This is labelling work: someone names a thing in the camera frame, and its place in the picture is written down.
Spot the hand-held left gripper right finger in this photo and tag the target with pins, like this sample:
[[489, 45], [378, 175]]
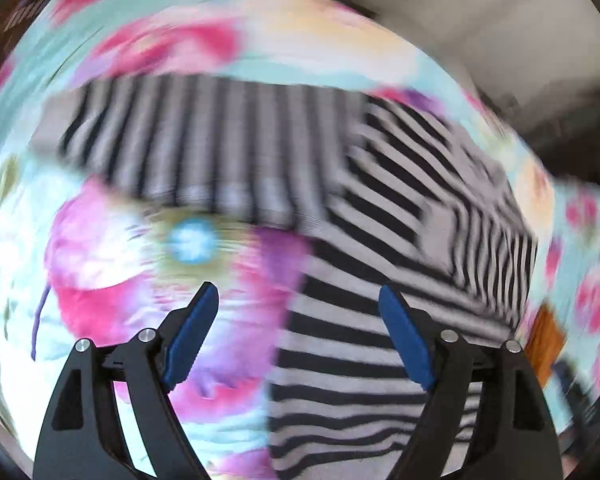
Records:
[[405, 335]]

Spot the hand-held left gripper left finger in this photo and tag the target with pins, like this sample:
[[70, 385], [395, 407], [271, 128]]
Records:
[[192, 332]]

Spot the black white striped sweater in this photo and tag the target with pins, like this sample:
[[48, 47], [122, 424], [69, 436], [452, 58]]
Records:
[[230, 150]]

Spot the floral printed blanket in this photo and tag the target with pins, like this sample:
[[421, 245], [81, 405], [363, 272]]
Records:
[[105, 270]]

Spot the orange brown cloth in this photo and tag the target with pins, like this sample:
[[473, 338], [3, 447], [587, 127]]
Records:
[[545, 340]]

